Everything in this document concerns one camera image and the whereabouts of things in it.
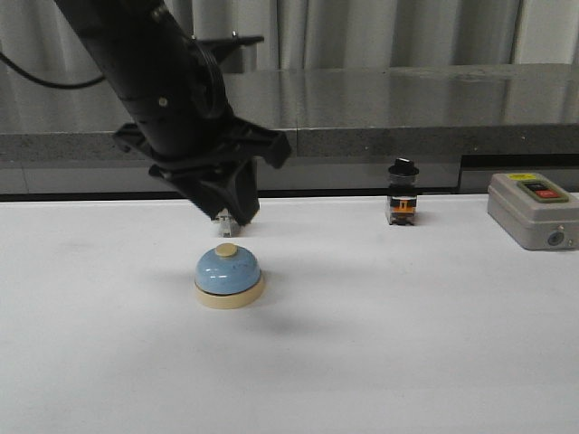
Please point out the blue desk call bell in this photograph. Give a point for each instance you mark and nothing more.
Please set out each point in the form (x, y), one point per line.
(228, 277)

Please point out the grey pleated curtain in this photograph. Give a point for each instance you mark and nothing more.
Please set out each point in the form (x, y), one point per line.
(305, 35)

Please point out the grey start stop switch box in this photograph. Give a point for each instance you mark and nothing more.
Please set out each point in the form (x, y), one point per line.
(536, 212)

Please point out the black selector knob switch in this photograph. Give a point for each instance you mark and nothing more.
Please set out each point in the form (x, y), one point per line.
(402, 196)

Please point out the green white push button switch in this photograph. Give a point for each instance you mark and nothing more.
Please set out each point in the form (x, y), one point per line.
(227, 225)

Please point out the dark grey stone counter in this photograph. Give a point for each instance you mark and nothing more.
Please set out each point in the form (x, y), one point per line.
(459, 124)

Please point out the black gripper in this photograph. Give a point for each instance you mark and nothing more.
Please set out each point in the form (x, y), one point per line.
(235, 142)

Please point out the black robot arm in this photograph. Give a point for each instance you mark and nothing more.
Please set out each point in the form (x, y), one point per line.
(172, 87)

